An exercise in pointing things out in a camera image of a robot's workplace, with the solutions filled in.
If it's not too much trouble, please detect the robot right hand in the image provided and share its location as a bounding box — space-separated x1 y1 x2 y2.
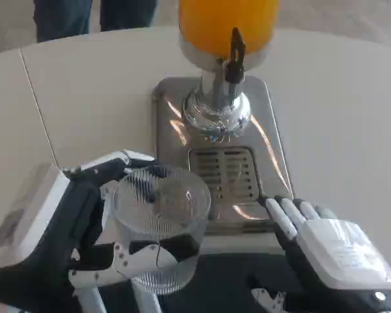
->
249 194 391 313

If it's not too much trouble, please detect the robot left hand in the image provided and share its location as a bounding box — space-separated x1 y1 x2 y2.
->
0 149 201 313

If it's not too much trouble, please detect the clear ribbed glass cup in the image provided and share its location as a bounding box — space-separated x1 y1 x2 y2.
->
112 164 212 295

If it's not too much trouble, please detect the steel drip tray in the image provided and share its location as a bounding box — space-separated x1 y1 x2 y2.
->
152 76 295 235

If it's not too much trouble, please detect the black dispenser tap lever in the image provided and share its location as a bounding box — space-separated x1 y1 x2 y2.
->
224 27 246 83

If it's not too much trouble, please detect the person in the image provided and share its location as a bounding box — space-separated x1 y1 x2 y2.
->
32 0 157 43

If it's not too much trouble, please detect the orange juice drink dispenser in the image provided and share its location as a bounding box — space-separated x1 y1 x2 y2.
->
177 0 280 135

